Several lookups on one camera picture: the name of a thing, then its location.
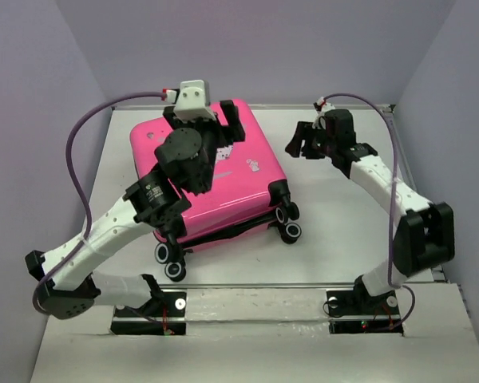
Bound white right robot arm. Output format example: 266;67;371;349
285;109;455;313

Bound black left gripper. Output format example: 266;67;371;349
166;102;247;195

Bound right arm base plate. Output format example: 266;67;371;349
322;290;404;335

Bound pink hard-shell suitcase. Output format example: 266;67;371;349
129;98;302;282

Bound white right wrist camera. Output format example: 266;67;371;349
313;97;335;125

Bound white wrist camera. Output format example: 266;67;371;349
173;80;215;121
313;97;335;125

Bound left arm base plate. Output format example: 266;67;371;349
109;290;188;336

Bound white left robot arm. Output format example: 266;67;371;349
25;97;245;320

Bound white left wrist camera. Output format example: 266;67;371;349
173;80;215;121

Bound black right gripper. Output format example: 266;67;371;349
283;122;335;160

